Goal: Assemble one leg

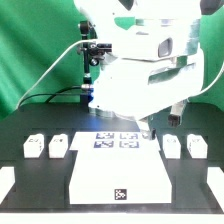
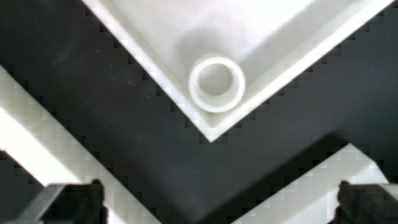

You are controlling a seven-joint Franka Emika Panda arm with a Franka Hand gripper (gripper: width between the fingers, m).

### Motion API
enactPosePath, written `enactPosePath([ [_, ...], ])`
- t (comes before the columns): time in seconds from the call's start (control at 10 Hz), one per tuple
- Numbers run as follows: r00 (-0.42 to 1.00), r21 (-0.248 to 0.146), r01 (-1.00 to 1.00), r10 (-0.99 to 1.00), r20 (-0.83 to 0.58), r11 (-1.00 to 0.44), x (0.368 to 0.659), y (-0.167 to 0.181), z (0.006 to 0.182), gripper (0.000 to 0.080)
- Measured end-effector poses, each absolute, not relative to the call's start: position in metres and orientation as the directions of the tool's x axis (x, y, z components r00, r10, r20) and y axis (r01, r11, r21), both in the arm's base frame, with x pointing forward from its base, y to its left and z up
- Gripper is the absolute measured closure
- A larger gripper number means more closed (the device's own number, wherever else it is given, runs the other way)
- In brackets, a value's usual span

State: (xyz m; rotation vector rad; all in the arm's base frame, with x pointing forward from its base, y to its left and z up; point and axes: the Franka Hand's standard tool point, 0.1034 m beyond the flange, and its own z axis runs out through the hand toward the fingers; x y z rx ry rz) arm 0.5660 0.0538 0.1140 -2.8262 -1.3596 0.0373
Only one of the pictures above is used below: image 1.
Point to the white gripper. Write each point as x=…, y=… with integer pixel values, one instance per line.
x=150, y=66

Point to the white square table top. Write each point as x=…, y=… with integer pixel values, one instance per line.
x=118, y=175

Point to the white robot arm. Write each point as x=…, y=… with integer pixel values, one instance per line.
x=106, y=14

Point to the white sheet with markers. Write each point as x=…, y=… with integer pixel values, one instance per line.
x=116, y=140

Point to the white block right edge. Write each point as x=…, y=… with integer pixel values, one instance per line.
x=215, y=180

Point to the green backdrop curtain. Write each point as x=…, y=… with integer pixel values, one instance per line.
x=33, y=33

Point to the black camera on stand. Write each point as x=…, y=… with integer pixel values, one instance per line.
x=93, y=54

